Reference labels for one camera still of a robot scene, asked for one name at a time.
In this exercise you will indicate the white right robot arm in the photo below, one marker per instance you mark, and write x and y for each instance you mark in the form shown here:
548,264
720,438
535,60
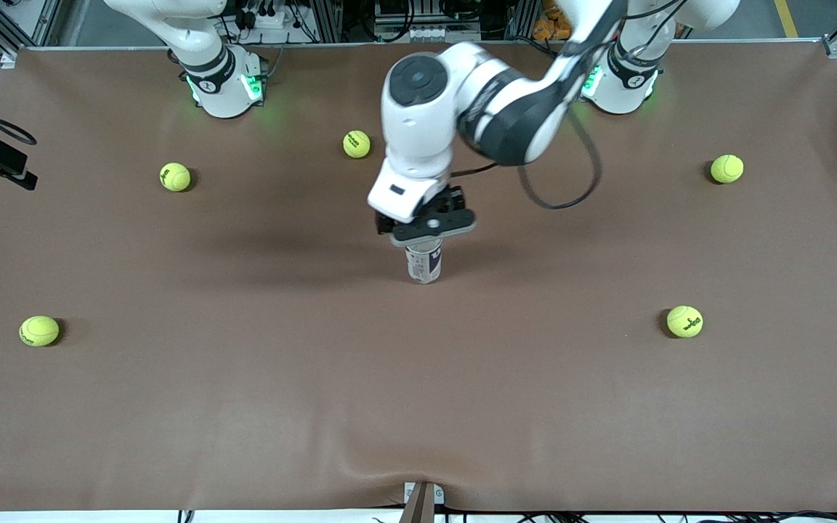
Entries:
222,80

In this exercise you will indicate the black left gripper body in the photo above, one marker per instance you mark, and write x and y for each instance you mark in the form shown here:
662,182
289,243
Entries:
453,199

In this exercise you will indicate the grey electronics box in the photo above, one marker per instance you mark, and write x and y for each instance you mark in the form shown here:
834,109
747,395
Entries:
426,22

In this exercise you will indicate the brown table cloth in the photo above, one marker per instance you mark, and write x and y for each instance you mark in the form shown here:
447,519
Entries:
418,399

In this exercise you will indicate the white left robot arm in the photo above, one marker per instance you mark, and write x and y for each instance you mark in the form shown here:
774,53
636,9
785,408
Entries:
418,123

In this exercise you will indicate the aluminium frame post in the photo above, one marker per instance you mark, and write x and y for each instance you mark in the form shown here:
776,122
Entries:
522,18
328,18

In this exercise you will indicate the white power strip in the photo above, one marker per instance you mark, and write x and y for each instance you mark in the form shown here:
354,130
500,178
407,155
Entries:
267,17

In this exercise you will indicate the white blue tennis ball can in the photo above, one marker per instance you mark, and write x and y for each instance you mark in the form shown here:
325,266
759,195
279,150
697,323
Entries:
426,265

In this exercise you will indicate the orange bagged objects pile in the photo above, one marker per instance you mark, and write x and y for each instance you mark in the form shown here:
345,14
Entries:
551,25

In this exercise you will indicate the grey metal mount bracket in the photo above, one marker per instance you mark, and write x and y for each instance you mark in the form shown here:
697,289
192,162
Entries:
423,500

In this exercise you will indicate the yellow-green tennis ball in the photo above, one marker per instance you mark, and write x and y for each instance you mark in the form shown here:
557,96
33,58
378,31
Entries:
684,321
175,176
726,168
357,144
39,330

